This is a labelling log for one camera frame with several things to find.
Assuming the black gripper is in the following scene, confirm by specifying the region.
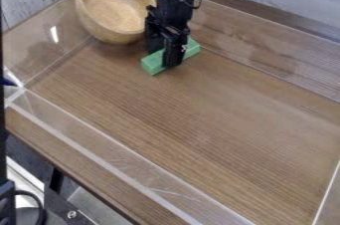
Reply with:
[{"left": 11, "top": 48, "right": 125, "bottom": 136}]
[{"left": 145, "top": 3, "right": 193, "bottom": 68}]

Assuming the green rectangular block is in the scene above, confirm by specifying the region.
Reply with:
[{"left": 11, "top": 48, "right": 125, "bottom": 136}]
[{"left": 141, "top": 38, "right": 199, "bottom": 76}]

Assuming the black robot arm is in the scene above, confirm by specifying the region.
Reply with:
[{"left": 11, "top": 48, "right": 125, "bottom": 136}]
[{"left": 145, "top": 0, "right": 199, "bottom": 68}]

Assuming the brown wooden bowl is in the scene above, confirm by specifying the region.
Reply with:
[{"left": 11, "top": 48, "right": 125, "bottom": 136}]
[{"left": 74, "top": 0, "right": 155, "bottom": 45}]

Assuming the black table leg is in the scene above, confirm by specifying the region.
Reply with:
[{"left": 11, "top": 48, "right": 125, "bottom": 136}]
[{"left": 49, "top": 168, "right": 63, "bottom": 193}]

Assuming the clear acrylic tray wall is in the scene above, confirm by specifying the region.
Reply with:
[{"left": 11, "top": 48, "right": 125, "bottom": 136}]
[{"left": 3, "top": 0, "right": 340, "bottom": 225}]

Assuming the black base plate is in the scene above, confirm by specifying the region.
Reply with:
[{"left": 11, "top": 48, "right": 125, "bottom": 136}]
[{"left": 43, "top": 188, "right": 97, "bottom": 225}]

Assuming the black cable loop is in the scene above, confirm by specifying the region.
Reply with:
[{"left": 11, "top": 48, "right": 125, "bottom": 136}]
[{"left": 7, "top": 189, "right": 49, "bottom": 225}]

